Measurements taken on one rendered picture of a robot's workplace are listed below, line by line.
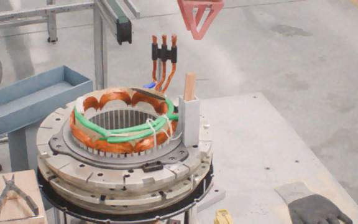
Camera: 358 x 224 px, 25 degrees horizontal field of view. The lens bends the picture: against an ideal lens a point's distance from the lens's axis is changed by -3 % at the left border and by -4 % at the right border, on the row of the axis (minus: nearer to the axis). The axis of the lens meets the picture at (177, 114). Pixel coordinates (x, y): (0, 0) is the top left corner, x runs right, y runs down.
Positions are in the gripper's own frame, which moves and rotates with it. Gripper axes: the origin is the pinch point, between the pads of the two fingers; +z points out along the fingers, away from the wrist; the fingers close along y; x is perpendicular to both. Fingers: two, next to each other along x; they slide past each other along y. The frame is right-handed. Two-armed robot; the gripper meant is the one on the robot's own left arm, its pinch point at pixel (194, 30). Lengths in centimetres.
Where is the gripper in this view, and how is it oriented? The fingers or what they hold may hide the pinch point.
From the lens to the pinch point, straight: 136.8
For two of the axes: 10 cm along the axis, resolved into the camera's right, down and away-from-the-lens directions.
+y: -2.3, -4.3, 8.7
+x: -9.7, 0.3, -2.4
